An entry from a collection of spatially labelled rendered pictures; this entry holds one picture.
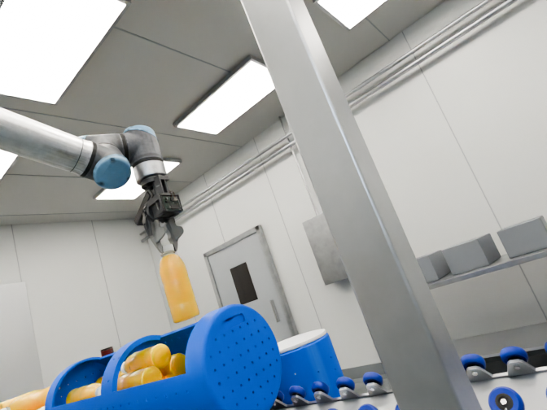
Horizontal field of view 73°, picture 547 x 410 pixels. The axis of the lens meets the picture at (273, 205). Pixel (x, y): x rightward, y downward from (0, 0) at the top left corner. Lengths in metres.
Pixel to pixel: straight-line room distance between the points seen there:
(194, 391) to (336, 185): 0.69
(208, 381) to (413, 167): 3.61
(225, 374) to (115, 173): 0.55
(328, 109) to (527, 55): 3.88
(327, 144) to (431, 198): 3.79
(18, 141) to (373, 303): 0.79
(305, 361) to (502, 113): 3.29
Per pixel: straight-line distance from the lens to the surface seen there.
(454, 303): 4.27
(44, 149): 0.97
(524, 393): 0.82
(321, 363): 1.42
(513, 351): 0.86
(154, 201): 1.08
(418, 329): 0.40
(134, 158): 1.14
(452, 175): 4.15
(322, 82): 0.44
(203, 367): 0.94
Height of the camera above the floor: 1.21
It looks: 13 degrees up
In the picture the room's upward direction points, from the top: 20 degrees counter-clockwise
